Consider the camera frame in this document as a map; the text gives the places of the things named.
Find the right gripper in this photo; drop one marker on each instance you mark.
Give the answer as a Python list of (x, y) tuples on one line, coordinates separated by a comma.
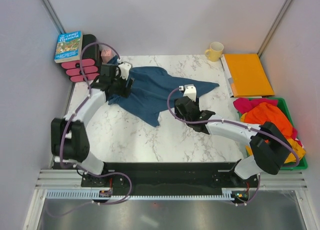
[(177, 113)]

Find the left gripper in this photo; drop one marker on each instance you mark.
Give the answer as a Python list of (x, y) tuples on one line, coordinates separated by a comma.
[(125, 92)]

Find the blue t shirt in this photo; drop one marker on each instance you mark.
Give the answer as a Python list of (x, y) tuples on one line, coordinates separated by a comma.
[(150, 90)]

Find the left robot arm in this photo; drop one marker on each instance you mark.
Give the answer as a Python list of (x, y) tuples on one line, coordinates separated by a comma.
[(69, 139)]

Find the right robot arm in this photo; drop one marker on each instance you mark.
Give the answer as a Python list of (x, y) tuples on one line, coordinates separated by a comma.
[(270, 148)]

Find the black pink organizer rack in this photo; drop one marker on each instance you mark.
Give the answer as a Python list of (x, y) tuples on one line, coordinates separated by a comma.
[(90, 61)]

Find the small pink box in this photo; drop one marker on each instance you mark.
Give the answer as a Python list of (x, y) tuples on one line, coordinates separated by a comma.
[(106, 55)]

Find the blue treehouse book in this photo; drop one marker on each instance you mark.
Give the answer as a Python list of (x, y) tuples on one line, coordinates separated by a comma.
[(68, 47)]

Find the white board under folder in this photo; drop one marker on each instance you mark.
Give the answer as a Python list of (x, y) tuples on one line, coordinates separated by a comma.
[(228, 77)]

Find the magenta t shirt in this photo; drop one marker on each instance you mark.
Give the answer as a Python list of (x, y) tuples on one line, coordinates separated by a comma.
[(243, 105)]

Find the yellow mug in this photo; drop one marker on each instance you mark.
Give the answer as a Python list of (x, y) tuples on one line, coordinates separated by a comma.
[(214, 52)]

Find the orange folder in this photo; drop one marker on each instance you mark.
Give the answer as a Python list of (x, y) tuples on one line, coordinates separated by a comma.
[(248, 75)]

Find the orange t shirt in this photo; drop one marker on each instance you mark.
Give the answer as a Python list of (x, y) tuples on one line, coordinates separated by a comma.
[(266, 112)]

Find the yellow t shirt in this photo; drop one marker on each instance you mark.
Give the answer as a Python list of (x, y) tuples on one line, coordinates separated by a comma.
[(284, 126)]

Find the green plastic bin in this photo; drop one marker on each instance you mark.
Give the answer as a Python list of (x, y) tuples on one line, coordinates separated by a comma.
[(291, 159)]

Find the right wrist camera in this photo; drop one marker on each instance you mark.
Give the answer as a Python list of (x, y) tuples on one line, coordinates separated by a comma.
[(189, 91)]

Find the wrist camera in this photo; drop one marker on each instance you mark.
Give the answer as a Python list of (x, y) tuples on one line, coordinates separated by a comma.
[(189, 91), (125, 68)]

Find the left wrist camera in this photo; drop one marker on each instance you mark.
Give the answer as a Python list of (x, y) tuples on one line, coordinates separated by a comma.
[(125, 68)]

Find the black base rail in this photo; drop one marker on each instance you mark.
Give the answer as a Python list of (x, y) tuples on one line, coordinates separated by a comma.
[(169, 178)]

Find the white slotted cable duct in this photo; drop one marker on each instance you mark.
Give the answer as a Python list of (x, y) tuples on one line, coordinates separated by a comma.
[(90, 194)]

